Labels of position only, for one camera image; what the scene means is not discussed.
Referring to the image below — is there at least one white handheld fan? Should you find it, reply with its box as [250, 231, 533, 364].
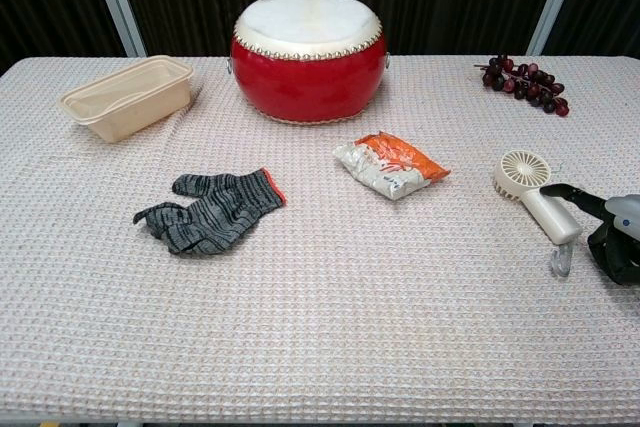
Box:
[493, 148, 584, 279]

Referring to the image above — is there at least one dark red grape bunch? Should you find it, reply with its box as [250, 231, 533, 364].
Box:
[473, 53, 571, 118]

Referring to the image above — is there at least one beige plastic food container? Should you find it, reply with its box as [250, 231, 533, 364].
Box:
[56, 54, 196, 143]

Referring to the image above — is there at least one white waffle-weave tablecloth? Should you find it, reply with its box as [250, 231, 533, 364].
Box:
[0, 53, 640, 422]

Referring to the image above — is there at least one orange and white snack packet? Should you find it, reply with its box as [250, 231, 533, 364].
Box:
[332, 131, 452, 201]

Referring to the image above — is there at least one grey knit work glove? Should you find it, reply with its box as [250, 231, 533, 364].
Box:
[132, 167, 288, 256]

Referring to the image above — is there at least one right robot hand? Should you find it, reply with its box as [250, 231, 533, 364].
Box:
[538, 182, 640, 286]

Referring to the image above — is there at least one red drum with white skin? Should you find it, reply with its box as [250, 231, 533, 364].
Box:
[225, 0, 392, 126]

